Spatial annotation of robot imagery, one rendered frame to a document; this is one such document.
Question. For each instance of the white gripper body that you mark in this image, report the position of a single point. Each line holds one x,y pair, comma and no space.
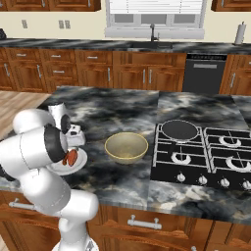
75,139

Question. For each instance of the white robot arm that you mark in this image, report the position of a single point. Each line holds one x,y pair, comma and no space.
32,147

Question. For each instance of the reddish orange sweet potato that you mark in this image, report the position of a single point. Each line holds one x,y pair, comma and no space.
70,158

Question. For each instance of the white round plate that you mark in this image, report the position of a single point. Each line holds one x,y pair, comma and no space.
77,165

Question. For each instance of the yellow beige bowl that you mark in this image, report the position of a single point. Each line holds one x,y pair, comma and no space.
126,153

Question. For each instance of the long brown base cupboard run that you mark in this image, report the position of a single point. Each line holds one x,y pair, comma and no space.
94,70

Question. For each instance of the brown wooden drawer front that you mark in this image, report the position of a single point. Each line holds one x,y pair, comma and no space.
13,215
170,228

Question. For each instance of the black round frying pan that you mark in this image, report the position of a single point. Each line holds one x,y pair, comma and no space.
180,130

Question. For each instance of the silver hob knob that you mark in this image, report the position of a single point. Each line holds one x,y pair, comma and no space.
202,179
247,185
180,177
225,182

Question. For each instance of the dark sink basin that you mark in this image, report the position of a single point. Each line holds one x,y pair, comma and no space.
150,45

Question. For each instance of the black gas hob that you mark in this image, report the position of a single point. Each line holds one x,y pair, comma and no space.
196,166

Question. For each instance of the black small appliance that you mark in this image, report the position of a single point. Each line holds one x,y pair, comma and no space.
2,33

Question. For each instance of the dark sink tap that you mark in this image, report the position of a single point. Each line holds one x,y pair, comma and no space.
152,32

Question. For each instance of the black dishwasher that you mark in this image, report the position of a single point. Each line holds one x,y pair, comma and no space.
204,74

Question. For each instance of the white window with blind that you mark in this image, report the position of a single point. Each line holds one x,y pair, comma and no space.
157,18

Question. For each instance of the short brown base cupboard run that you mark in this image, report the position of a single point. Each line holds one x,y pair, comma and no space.
237,75

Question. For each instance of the white paper towel roll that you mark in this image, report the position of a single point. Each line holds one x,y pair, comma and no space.
240,33

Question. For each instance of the grey wall socket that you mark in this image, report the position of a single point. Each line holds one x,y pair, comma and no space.
24,24
67,24
61,24

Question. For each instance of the wide brown wall cupboard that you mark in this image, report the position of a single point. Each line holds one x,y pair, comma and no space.
49,4

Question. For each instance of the narrow brown wall cupboard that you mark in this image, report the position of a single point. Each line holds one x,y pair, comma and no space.
232,4

